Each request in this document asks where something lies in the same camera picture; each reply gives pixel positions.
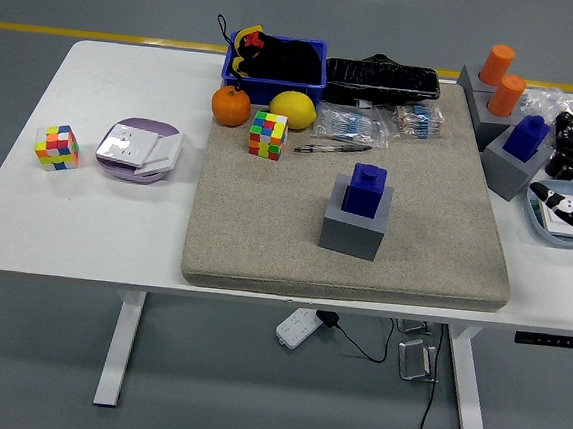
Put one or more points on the large metal bracket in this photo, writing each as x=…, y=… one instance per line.
x=414, y=360

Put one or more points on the clear bag of tan resistors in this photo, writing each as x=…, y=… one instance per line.
x=417, y=120

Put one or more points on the white switch panel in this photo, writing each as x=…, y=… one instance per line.
x=164, y=152

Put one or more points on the white wall socket panel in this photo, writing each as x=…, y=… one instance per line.
x=124, y=142

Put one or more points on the orange mandarin fruit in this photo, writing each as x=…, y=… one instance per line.
x=231, y=107

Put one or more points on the small metal bracket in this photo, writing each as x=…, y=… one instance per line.
x=413, y=327

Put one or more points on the small multicoloured puzzle cube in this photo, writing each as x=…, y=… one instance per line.
x=57, y=148

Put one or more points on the grey round-hole holder block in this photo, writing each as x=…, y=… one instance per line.
x=469, y=77
x=490, y=127

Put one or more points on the silver clear pen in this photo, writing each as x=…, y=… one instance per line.
x=337, y=148

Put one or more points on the orange cylinder seal stamp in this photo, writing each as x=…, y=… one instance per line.
x=506, y=95
x=498, y=65

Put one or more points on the yellow lemon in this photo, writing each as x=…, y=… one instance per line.
x=293, y=109

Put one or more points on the black tray in plastic wrap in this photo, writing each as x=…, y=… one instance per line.
x=378, y=79

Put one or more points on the small black cylinder part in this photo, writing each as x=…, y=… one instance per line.
x=554, y=170
x=569, y=134
x=567, y=120

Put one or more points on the white power strip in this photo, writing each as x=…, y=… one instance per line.
x=297, y=327

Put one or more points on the grey square seal holder block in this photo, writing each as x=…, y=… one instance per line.
x=350, y=235
x=508, y=174

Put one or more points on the black table control panel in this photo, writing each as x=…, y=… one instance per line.
x=554, y=341

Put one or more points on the large multicoloured puzzle cube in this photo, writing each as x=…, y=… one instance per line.
x=268, y=135

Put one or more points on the blue square seal stamp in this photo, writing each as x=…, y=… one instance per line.
x=364, y=191
x=524, y=140

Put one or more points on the light blue plate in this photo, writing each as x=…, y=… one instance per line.
x=557, y=240

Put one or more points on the blue plastic bin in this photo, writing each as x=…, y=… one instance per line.
x=257, y=89

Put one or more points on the grey-brown fabric mat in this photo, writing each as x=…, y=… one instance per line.
x=265, y=223

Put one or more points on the clear crumpled plastic bag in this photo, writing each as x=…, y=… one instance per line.
x=552, y=102

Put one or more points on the purple plate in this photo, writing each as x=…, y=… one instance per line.
x=144, y=123

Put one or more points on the white table with legs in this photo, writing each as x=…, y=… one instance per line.
x=90, y=217

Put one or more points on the clear bag of blue resistors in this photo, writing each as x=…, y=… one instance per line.
x=347, y=122

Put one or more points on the white panel in blue plate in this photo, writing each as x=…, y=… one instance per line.
x=554, y=220

